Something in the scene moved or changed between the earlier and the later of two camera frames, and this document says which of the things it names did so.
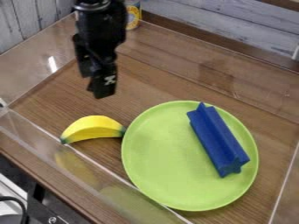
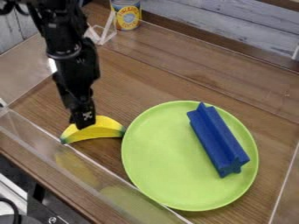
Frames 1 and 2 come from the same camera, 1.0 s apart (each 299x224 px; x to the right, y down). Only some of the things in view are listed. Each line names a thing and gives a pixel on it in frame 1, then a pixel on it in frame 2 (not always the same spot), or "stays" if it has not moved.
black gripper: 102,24 → 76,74
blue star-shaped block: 219,143 stays
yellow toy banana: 94,126 stays
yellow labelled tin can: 134,16 stays
